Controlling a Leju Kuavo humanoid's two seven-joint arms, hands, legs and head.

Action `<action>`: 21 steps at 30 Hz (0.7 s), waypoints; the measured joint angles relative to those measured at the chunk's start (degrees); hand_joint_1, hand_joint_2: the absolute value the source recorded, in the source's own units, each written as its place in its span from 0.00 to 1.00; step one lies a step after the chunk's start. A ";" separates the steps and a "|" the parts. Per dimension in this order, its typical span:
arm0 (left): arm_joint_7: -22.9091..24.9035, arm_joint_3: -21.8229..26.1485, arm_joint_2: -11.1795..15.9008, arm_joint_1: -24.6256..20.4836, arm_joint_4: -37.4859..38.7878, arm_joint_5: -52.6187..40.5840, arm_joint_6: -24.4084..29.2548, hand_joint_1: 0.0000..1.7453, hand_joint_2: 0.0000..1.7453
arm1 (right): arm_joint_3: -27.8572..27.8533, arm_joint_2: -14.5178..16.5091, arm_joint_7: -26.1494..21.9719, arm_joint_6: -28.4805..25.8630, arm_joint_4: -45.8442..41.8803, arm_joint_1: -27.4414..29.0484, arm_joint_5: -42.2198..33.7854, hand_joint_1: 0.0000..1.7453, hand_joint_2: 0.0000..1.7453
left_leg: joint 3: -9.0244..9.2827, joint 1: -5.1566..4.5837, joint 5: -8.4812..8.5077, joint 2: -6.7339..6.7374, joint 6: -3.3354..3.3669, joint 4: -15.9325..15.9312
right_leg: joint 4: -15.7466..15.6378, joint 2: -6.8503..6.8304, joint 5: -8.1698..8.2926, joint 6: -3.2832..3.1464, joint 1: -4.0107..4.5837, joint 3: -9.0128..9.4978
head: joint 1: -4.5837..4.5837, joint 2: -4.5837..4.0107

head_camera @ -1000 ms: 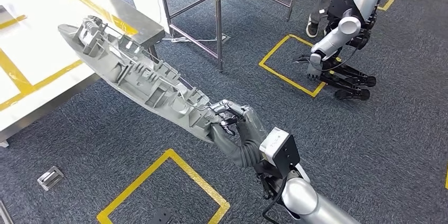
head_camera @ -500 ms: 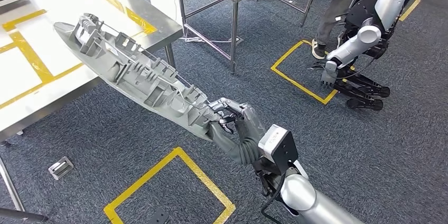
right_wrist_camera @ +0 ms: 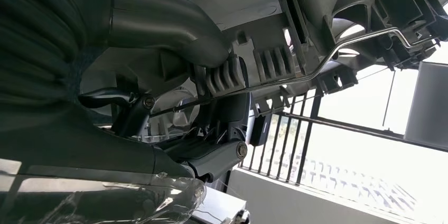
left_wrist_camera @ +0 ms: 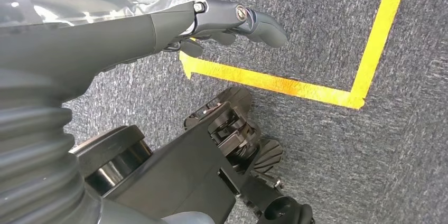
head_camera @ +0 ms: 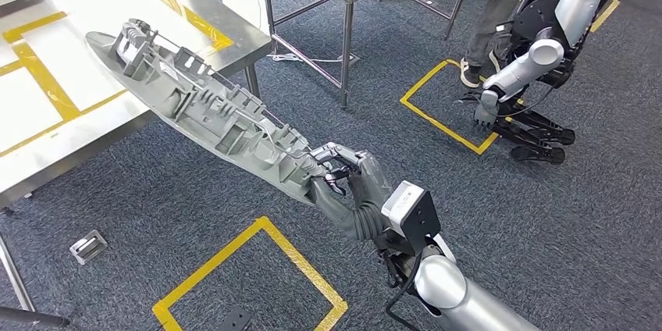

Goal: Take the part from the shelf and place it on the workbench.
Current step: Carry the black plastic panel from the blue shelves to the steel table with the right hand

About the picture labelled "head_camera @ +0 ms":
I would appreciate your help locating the stainless steel workbench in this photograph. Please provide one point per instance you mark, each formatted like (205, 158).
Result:
(103, 3)

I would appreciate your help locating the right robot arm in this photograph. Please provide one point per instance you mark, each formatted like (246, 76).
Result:
(445, 282)

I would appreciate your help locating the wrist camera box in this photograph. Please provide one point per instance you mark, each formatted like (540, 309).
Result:
(235, 321)
(413, 215)

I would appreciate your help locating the idle humanoid robot arm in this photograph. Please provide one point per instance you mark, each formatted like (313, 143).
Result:
(517, 75)

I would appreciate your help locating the person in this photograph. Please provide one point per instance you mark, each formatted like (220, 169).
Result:
(501, 3)

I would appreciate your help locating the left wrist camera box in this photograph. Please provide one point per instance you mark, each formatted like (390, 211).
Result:
(235, 321)

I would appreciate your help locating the yellow floor tape square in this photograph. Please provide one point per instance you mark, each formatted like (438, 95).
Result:
(605, 14)
(305, 262)
(439, 125)

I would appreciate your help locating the grey plastic wheel cover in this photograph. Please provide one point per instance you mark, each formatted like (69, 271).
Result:
(207, 111)

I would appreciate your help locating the raised floor socket box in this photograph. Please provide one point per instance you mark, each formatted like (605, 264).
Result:
(88, 247)

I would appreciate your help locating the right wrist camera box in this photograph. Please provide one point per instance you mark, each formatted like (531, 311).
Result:
(413, 215)

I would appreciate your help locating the idle humanoid robot hand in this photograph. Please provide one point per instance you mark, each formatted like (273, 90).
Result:
(486, 109)

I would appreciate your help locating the person's foot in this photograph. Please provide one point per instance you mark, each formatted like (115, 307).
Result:
(495, 61)
(469, 75)

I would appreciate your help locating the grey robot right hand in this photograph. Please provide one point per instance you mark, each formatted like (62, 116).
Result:
(370, 184)

